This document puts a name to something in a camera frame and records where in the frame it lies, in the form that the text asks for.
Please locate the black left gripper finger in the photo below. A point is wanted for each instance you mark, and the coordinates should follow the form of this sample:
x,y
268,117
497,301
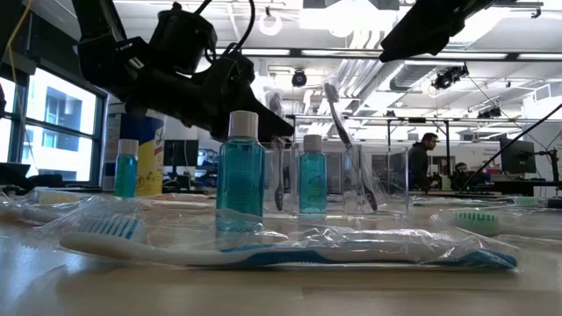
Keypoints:
x,y
259,123

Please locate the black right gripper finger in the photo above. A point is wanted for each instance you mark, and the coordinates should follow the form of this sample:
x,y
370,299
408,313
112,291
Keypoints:
x,y
408,35

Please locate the purple white toothbrush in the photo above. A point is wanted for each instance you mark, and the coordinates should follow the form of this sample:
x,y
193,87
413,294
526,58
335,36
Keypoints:
x,y
347,131
279,184

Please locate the orange white toothbrush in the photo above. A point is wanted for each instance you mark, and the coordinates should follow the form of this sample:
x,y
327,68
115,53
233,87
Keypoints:
x,y
175,205
26,213

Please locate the blue white toothbrush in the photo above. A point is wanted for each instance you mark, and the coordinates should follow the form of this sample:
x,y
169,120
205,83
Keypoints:
x,y
285,256

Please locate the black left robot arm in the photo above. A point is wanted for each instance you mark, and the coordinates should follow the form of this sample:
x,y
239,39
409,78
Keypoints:
x,y
101,35

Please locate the long ceiling light bar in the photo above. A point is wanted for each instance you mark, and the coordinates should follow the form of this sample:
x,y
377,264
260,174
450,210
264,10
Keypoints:
x,y
483,55

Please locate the dark background screen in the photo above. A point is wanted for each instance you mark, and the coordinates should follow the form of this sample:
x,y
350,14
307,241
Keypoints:
x,y
180,152

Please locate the black track light cluster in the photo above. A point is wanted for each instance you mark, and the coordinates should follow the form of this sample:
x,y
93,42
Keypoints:
x,y
448,79

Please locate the black ceiling spotlight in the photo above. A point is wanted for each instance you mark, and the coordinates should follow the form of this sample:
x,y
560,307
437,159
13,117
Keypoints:
x,y
299,79

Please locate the disinfecting wipes canister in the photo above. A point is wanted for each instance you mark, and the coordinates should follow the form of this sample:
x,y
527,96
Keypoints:
x,y
149,153

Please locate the large glass window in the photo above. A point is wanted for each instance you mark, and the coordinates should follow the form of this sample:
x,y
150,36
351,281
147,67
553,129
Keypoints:
x,y
61,131

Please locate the person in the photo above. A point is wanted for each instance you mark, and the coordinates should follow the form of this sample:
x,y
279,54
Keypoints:
x,y
465,177
419,167

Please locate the clear acrylic organizer box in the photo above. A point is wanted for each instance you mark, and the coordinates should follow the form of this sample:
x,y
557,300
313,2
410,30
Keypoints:
x,y
397,184

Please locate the black computer monitor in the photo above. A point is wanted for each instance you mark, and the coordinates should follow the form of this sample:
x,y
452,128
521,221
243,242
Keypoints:
x,y
518,155

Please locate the silver ventilation duct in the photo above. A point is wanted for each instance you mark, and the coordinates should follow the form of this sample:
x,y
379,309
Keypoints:
x,y
408,74

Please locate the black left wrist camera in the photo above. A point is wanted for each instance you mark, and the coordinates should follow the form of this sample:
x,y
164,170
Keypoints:
x,y
182,39

